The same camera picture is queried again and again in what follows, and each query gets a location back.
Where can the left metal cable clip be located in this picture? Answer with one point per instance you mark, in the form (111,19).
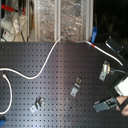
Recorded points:
(37,105)

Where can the blue clamp object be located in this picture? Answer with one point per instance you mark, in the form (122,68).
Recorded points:
(94,34)

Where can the right metal cable clip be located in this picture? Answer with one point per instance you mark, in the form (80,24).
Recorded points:
(105,70)

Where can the white device with red parts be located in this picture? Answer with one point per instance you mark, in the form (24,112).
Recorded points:
(15,20)

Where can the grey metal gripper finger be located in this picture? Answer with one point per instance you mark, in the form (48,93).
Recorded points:
(105,104)

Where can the clear plastic sheet window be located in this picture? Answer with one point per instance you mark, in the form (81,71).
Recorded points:
(73,14)

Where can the white aluminium frame post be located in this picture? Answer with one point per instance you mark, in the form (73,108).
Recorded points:
(57,19)

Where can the middle metal cable clip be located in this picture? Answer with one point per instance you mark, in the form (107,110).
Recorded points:
(76,87)

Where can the black perforated breadboard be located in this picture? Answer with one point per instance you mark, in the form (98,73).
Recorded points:
(44,70)

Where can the blue object at corner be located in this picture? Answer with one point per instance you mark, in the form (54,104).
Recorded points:
(2,121)

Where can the metal cable clip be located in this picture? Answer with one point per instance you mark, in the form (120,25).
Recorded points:
(105,70)
(37,105)
(76,87)

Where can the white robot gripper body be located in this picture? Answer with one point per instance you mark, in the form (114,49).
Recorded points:
(119,87)

